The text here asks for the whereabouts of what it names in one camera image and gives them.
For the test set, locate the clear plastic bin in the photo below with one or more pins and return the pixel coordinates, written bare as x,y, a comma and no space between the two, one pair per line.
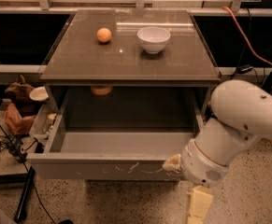
43,123

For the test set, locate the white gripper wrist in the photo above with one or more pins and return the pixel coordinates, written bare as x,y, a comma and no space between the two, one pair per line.
200,164

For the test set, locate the small white bowl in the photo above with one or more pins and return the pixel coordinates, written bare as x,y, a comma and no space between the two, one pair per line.
39,94

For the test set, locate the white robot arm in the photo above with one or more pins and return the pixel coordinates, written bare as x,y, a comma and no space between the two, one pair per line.
242,115

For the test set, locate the black power strip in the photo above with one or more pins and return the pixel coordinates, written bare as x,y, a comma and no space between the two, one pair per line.
13,144

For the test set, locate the black stand leg left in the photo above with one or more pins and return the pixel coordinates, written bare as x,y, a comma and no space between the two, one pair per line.
21,213

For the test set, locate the grey drawer cabinet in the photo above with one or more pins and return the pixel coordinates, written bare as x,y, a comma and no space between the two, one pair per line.
80,60

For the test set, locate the grey top drawer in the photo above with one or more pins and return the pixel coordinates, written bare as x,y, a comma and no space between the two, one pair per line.
126,135

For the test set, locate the orange fruit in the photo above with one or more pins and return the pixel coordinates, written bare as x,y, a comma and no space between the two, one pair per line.
104,35

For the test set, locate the black power adapter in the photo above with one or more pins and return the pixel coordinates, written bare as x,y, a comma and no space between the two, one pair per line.
242,69

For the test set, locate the brown cloth bag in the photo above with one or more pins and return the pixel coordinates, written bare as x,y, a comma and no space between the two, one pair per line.
19,93

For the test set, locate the orange cloth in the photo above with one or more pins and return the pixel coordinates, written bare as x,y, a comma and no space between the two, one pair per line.
16,122

